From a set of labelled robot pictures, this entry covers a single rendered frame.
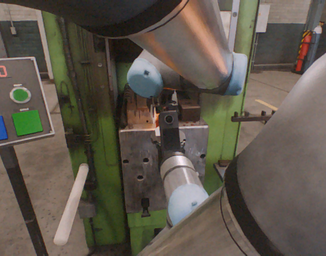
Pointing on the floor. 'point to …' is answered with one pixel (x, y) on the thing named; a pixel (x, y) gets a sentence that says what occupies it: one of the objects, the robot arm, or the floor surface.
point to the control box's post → (23, 198)
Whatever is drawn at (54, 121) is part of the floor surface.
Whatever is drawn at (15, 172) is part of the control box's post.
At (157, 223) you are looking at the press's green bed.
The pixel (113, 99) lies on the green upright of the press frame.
